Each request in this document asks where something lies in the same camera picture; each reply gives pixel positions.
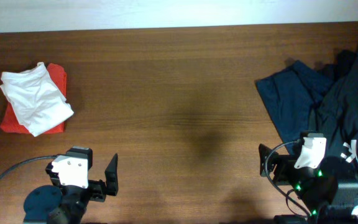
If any white t-shirt green print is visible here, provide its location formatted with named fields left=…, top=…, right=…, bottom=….
left=0, top=62, right=75, bottom=138

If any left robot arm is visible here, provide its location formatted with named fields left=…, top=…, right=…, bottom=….
left=23, top=146, right=119, bottom=223

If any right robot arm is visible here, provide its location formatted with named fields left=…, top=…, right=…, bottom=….
left=259, top=133, right=358, bottom=223

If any navy blue t-shirt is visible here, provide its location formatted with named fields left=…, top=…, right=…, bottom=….
left=256, top=60, right=337, bottom=153

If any red folded t-shirt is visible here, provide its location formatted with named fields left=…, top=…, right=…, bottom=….
left=0, top=63, right=68, bottom=135

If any black t-shirt white lettering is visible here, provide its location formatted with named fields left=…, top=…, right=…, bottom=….
left=311, top=46, right=358, bottom=175

